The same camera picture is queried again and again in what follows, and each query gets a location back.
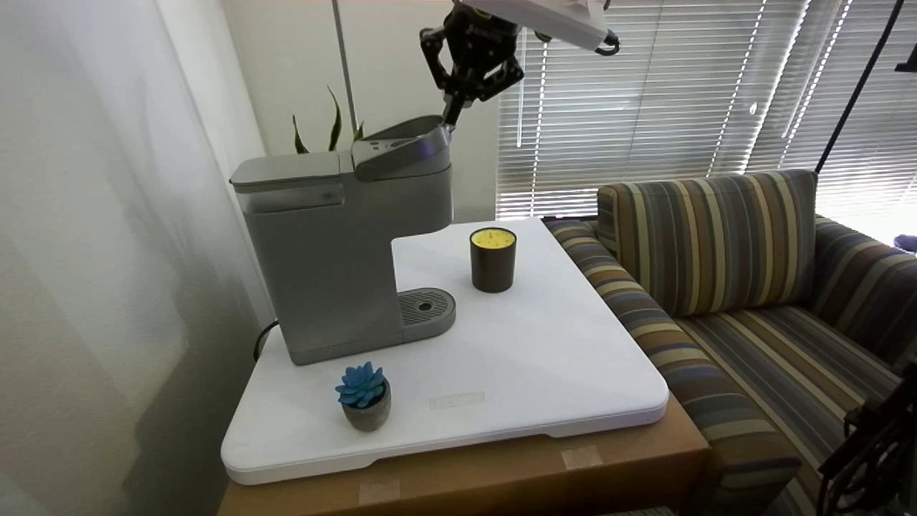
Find striped fabric sofa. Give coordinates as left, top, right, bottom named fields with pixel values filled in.
left=541, top=169, right=917, bottom=516

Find snake plant in teal pot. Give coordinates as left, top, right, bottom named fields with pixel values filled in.
left=288, top=84, right=367, bottom=157

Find white table top board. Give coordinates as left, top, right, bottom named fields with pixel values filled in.
left=218, top=219, right=672, bottom=487

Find black metal stand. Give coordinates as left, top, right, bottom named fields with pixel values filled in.
left=813, top=358, right=917, bottom=516

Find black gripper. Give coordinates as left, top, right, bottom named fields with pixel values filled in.
left=437, top=2, right=528, bottom=130

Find white window blinds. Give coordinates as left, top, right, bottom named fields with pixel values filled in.
left=495, top=0, right=917, bottom=243

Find black slanted pole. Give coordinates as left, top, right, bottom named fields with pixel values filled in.
left=810, top=0, right=906, bottom=179

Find thin metal lamp pole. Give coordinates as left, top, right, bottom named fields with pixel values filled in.
left=329, top=0, right=361, bottom=137

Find grey pod coffee machine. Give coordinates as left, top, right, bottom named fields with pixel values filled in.
left=227, top=111, right=457, bottom=369

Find black looped gripper cable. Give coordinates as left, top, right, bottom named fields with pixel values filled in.
left=419, top=22, right=452, bottom=94

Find blue succulent in grey pot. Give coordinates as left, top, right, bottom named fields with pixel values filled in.
left=333, top=358, right=393, bottom=437

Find dark jar yellow candle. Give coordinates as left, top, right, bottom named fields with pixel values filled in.
left=466, top=224, right=518, bottom=296

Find brown wooden table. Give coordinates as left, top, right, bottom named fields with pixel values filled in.
left=214, top=392, right=714, bottom=516

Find black power cable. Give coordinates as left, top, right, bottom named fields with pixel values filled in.
left=250, top=318, right=284, bottom=364

